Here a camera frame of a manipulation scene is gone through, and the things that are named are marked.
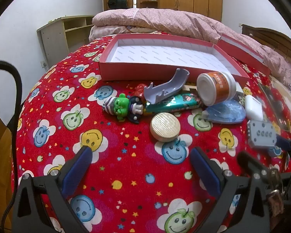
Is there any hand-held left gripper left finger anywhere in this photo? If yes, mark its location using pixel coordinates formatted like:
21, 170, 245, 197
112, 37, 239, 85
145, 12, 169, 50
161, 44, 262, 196
12, 147, 93, 233

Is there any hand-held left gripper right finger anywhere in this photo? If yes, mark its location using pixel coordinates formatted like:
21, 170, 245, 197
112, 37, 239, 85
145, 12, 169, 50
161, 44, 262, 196
190, 147, 269, 233

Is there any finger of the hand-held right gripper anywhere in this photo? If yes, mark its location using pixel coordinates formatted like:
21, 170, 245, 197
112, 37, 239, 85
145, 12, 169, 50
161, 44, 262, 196
276, 137, 291, 154
237, 151, 267, 177

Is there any small blue white toy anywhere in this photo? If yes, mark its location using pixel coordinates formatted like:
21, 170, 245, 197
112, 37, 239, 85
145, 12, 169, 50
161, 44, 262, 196
268, 147, 283, 158

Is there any grey lego-like block toy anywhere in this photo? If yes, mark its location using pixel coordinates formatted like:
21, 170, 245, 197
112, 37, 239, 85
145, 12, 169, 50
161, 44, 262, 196
247, 119, 278, 149

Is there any white earbud case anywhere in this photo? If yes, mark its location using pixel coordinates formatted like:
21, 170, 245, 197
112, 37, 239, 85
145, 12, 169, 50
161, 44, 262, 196
244, 95, 263, 121

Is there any blue correction tape dispenser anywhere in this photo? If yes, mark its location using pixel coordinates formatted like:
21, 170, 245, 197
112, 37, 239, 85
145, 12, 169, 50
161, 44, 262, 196
202, 99, 246, 125

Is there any round wooden disc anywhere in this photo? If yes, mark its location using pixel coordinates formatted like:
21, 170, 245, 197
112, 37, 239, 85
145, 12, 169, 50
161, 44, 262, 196
150, 112, 181, 142

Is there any teal candy bar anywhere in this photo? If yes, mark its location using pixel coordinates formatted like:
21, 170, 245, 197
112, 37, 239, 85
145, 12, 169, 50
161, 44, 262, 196
144, 93, 204, 114

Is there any green figure keychain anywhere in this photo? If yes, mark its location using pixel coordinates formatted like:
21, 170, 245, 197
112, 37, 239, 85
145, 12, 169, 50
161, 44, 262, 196
102, 93, 146, 122

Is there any white orange bottle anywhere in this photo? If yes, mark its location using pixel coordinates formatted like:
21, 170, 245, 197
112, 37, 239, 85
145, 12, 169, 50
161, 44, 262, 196
196, 71, 237, 105

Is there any grey plastic phone stand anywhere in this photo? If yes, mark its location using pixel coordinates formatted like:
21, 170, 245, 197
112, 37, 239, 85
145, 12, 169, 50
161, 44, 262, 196
144, 68, 190, 103

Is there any red toy car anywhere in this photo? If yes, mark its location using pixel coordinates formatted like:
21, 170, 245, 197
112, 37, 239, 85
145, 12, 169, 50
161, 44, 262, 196
135, 83, 147, 97

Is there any red cardboard box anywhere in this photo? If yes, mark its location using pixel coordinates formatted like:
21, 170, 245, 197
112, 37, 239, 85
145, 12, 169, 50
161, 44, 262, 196
99, 34, 250, 88

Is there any metal spring clip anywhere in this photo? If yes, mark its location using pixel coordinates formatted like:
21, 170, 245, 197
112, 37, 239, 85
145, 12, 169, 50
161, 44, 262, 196
265, 169, 285, 216

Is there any red printed blanket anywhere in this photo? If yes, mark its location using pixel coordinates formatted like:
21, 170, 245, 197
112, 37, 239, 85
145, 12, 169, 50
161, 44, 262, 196
11, 35, 291, 233

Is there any brown wooden furniture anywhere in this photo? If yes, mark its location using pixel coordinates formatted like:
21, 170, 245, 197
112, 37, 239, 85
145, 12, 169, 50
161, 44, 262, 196
0, 104, 15, 233

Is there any red box lid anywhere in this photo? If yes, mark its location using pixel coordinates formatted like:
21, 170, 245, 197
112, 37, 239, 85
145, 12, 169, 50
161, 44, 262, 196
217, 33, 272, 77

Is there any dark wooden headboard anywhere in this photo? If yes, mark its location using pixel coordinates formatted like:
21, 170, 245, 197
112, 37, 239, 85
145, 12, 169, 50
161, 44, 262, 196
241, 24, 291, 63

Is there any beige wooden shelf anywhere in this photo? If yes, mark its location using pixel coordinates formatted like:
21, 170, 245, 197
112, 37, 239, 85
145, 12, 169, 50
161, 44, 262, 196
36, 15, 96, 72

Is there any pink quilt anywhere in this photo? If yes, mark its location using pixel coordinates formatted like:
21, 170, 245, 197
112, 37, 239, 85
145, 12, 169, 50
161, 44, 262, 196
88, 8, 291, 95

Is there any black cable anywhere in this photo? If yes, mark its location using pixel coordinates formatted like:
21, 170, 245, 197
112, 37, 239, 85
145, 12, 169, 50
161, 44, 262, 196
0, 59, 23, 229

